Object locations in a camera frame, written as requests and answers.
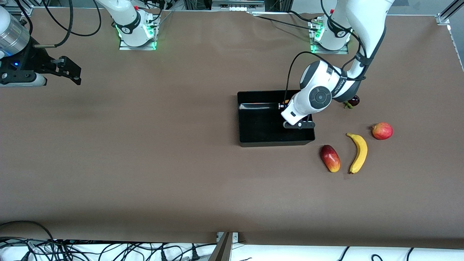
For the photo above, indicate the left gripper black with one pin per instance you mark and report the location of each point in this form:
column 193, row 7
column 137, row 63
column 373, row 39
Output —
column 284, row 105

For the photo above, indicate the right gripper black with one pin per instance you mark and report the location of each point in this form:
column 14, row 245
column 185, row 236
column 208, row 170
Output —
column 36, row 61

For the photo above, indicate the black plastic box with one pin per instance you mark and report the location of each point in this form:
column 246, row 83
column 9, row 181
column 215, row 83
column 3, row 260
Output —
column 259, row 127

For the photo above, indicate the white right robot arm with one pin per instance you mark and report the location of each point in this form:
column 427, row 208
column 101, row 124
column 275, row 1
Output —
column 123, row 14

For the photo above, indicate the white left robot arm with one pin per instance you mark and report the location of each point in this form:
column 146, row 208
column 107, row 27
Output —
column 319, row 96

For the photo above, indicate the yellow banana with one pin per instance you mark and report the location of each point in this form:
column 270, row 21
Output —
column 360, row 152

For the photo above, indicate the red apple right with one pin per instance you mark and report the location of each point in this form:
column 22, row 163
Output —
column 382, row 131

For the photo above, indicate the red yellow mango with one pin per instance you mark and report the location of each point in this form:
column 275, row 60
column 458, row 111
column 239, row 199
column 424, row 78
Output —
column 330, row 158

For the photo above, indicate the dark purple mangosteen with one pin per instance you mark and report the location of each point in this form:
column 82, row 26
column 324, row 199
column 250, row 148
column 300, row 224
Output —
column 353, row 102

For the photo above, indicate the aluminium corner profile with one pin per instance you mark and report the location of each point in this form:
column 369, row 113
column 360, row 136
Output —
column 444, row 18
column 27, row 11

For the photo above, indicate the white socket strip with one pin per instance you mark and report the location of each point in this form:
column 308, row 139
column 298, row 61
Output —
column 237, row 8

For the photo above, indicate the grey metal bar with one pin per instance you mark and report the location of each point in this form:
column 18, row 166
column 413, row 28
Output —
column 223, row 250

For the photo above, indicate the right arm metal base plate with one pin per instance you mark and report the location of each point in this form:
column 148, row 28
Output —
column 137, row 48

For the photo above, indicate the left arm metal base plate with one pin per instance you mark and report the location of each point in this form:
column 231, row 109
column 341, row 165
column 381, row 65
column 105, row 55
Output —
column 330, row 52

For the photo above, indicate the silver metal bracket plate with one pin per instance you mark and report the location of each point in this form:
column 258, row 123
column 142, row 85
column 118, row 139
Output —
column 235, row 237

